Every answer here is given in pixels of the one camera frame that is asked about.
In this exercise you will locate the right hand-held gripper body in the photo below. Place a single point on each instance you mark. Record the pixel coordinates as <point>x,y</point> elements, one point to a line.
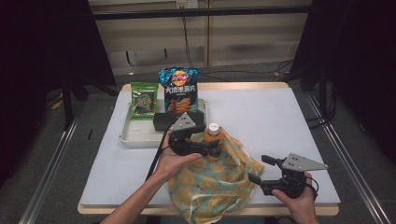
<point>292,182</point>

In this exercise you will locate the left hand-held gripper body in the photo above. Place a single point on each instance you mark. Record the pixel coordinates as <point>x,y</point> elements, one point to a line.
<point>183,140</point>

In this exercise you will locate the orange bottle with white cap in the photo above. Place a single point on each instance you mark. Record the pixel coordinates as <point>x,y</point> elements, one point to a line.
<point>213,129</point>

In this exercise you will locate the black box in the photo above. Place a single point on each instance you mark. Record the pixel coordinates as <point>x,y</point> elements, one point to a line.
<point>165,119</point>

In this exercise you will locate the fruit print cloth bag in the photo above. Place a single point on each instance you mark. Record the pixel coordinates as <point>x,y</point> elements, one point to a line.
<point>218,186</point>

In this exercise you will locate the white plastic tray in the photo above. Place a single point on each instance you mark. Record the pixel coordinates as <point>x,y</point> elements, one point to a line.
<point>137,133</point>

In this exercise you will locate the blue potato chip bag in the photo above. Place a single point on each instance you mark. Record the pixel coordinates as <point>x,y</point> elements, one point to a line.
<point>180,90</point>

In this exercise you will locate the green snack packet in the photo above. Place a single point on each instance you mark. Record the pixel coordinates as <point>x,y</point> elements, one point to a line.
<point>144,101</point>

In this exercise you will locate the person's right hand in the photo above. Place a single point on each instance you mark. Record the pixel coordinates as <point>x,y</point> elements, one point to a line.
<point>300,207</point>

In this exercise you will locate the person's left hand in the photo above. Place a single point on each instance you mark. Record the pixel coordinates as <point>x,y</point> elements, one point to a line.
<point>174,165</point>

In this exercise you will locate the black horizontal bar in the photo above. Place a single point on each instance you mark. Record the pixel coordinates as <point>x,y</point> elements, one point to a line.
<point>202,13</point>

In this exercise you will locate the black curtain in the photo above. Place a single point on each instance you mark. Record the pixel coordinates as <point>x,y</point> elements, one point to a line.
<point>358,62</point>
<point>37,46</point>

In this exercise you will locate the aluminium floor rail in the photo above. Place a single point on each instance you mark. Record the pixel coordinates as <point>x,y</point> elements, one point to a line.
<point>46,183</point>
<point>351,174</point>

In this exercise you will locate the white wall outlet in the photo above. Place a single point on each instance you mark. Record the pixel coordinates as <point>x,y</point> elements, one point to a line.
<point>186,3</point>

